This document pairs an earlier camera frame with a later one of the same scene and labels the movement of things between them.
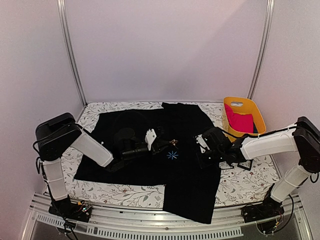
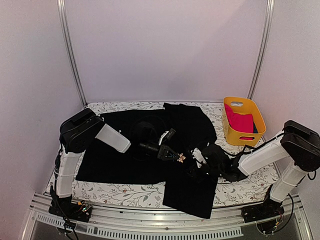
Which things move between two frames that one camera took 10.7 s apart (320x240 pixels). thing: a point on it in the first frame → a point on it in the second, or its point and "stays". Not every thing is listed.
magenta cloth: [241, 122] stays
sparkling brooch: [174, 142] → [182, 157]
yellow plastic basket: [242, 105] stays
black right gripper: [201, 163] → [195, 176]
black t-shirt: [157, 147] stays
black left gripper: [159, 144] → [163, 151]
